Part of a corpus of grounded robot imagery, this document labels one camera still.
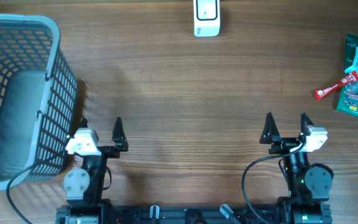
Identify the grey plastic mesh basket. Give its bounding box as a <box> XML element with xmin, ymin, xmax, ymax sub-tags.
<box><xmin>0</xmin><ymin>14</ymin><xmax>78</xmax><ymax>190</ymax></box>

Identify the black right camera cable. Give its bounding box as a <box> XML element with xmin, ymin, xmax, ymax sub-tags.
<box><xmin>241</xmin><ymin>141</ymin><xmax>307</xmax><ymax>224</ymax></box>

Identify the black camera cable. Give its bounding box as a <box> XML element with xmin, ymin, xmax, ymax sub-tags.
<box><xmin>241</xmin><ymin>141</ymin><xmax>307</xmax><ymax>224</ymax></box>
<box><xmin>6</xmin><ymin>155</ymin><xmax>67</xmax><ymax>224</ymax></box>

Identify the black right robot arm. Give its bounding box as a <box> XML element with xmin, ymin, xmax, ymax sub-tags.
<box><xmin>258</xmin><ymin>113</ymin><xmax>334</xmax><ymax>224</ymax></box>

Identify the black left camera cable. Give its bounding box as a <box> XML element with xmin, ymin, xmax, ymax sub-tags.
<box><xmin>6</xmin><ymin>155</ymin><xmax>67</xmax><ymax>224</ymax></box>

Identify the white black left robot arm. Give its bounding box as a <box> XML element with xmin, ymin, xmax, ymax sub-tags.
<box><xmin>55</xmin><ymin>117</ymin><xmax>129</xmax><ymax>224</ymax></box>

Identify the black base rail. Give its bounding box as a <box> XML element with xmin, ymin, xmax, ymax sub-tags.
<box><xmin>55</xmin><ymin>204</ymin><xmax>333</xmax><ymax>224</ymax></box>

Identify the white barcode scanner box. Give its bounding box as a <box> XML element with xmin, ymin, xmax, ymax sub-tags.
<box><xmin>193</xmin><ymin>0</ymin><xmax>221</xmax><ymax>37</ymax></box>

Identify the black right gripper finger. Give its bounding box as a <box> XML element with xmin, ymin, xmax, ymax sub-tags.
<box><xmin>260</xmin><ymin>112</ymin><xmax>280</xmax><ymax>144</ymax></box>
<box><xmin>301</xmin><ymin>113</ymin><xmax>314</xmax><ymax>136</ymax></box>

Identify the red Nescafe coffee stick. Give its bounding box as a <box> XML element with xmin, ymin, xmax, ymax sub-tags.
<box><xmin>314</xmin><ymin>71</ymin><xmax>358</xmax><ymax>101</ymax></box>

